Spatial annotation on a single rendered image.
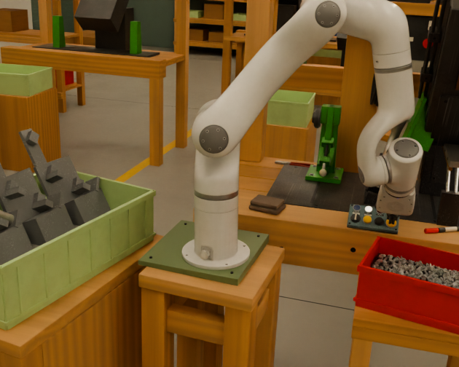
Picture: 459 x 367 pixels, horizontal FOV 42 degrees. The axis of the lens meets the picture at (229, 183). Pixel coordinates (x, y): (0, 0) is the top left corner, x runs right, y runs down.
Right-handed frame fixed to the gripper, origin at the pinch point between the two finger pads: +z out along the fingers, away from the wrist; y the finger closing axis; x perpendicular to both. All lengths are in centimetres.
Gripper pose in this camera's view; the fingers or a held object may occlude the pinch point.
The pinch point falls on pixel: (392, 216)
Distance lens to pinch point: 181.7
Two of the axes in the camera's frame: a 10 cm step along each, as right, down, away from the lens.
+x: 2.3, -8.0, 5.5
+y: 9.7, 1.2, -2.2
